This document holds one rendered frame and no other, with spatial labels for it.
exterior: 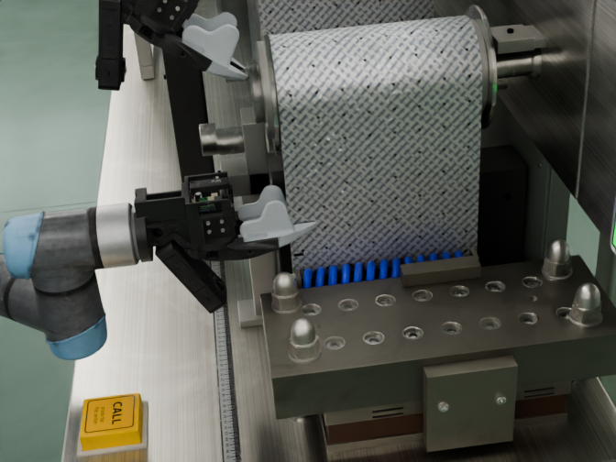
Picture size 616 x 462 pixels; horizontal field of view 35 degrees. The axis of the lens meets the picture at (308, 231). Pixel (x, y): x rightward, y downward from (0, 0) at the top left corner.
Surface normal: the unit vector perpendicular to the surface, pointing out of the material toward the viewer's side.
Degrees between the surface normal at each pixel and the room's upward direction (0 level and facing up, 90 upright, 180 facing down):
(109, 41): 90
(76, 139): 0
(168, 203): 90
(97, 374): 0
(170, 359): 0
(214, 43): 90
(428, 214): 90
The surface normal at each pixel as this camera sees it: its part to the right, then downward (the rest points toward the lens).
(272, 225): 0.15, 0.51
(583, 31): -0.99, 0.11
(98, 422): -0.07, -0.85
